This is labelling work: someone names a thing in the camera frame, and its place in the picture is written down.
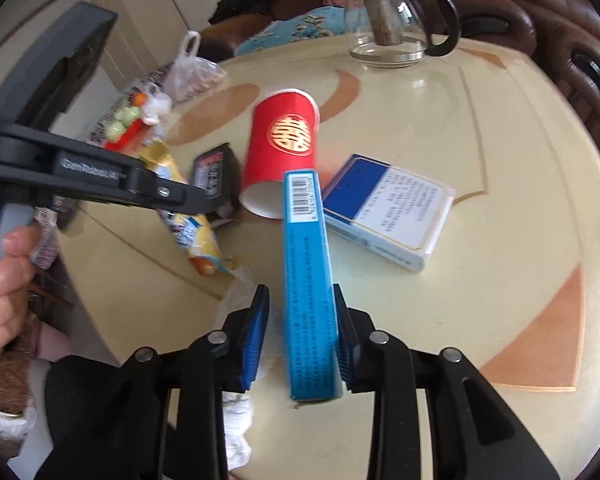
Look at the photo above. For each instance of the orange fruit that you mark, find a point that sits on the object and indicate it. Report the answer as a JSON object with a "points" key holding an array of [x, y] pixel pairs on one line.
{"points": [[139, 99]]}

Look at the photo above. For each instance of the yellow snack wrapper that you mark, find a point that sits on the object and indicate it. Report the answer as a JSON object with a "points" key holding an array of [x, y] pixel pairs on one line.
{"points": [[190, 229]]}

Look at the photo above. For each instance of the blue floral sofa cover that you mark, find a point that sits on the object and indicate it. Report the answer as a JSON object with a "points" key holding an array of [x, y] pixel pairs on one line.
{"points": [[326, 21]]}

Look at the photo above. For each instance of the red paper cup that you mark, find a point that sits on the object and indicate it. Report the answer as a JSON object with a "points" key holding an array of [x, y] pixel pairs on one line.
{"points": [[283, 136]]}

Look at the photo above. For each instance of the white tissue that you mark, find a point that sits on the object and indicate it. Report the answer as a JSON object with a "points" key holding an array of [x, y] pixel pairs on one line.
{"points": [[237, 406]]}

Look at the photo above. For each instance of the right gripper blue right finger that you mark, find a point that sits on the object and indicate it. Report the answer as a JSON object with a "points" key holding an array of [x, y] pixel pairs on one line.
{"points": [[348, 344]]}

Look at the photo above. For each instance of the person's left hand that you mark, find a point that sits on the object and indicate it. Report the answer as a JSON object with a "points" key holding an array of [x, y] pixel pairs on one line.
{"points": [[16, 272]]}

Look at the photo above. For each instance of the blue white medicine box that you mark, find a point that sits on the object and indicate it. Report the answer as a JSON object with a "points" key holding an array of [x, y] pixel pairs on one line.
{"points": [[389, 211]]}

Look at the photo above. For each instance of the red fruit tray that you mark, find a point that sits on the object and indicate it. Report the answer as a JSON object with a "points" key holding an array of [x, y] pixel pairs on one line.
{"points": [[126, 126]]}

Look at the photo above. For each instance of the blue long box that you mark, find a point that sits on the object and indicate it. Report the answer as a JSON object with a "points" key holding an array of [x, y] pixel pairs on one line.
{"points": [[310, 322]]}

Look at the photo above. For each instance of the brown leather armchair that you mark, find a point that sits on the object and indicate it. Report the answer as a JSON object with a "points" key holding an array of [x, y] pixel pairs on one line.
{"points": [[568, 50]]}

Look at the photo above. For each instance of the small white plastic bag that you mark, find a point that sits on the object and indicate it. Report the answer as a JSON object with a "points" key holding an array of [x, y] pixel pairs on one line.
{"points": [[157, 106]]}

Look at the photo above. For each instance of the plastic bag of nuts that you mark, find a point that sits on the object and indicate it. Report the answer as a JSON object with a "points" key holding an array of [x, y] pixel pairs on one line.
{"points": [[190, 75]]}

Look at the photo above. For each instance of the black cigarette box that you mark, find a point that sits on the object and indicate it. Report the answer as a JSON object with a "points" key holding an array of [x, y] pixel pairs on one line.
{"points": [[218, 173]]}

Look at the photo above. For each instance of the glass teapot black handle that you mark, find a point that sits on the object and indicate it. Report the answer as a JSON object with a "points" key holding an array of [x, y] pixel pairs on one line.
{"points": [[393, 33]]}

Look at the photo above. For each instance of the cream wardrobe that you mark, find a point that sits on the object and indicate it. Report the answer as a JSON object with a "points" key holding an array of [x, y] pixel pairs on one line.
{"points": [[146, 36]]}

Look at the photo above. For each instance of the cream coffee table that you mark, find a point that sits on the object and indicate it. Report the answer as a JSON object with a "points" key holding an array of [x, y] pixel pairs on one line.
{"points": [[513, 280]]}

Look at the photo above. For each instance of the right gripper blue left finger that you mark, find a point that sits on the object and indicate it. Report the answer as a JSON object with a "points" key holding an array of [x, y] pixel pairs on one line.
{"points": [[252, 334]]}

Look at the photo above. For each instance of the black clothing on sofa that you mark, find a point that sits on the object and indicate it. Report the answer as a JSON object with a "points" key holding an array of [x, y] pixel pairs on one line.
{"points": [[226, 9]]}

